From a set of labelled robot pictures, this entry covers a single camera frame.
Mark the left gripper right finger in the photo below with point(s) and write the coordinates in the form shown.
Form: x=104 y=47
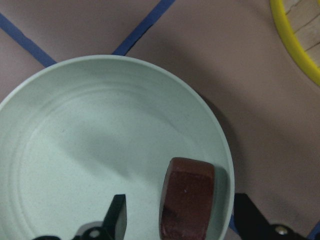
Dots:
x=251 y=224

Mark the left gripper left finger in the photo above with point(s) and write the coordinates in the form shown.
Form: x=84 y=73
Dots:
x=114 y=224

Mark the yellow top steamer layer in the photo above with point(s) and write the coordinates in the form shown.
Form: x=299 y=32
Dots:
x=298 y=25

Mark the light green bowl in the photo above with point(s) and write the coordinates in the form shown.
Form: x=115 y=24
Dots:
x=83 y=130

